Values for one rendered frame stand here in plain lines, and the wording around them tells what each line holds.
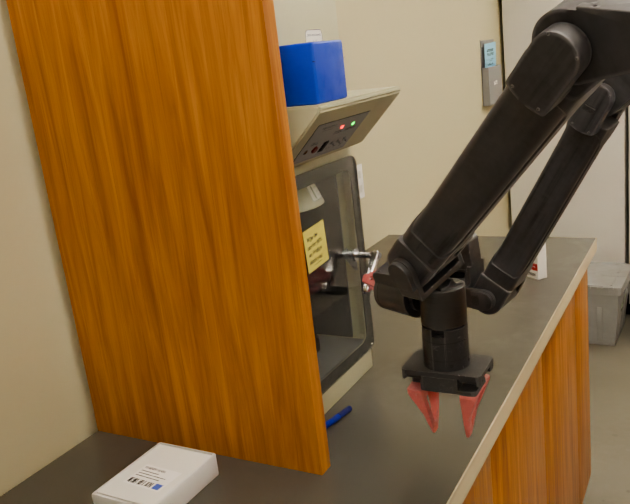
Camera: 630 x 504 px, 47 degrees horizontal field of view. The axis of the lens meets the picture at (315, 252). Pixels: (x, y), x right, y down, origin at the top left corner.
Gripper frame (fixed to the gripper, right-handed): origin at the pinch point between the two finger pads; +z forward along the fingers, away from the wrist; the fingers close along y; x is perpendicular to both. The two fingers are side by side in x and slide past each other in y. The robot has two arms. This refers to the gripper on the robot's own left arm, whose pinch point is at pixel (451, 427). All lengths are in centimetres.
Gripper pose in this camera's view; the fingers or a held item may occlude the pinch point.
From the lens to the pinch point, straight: 98.3
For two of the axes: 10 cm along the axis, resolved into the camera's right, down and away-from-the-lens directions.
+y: -8.8, -0.3, 4.8
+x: -4.7, 2.8, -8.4
